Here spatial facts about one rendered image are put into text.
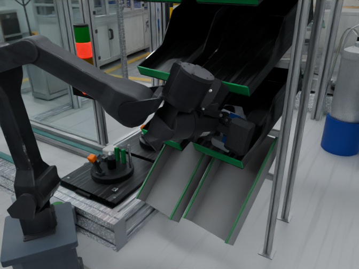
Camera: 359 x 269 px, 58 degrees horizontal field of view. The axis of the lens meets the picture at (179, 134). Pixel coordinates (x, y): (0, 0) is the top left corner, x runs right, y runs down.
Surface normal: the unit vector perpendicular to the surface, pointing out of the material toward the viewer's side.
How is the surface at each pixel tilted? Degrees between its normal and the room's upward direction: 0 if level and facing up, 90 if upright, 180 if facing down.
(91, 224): 90
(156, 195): 45
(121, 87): 19
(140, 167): 0
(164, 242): 0
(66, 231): 0
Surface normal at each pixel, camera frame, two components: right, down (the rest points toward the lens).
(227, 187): -0.48, -0.40
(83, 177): -0.01, -0.90
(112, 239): -0.53, 0.37
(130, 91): 0.31, -0.83
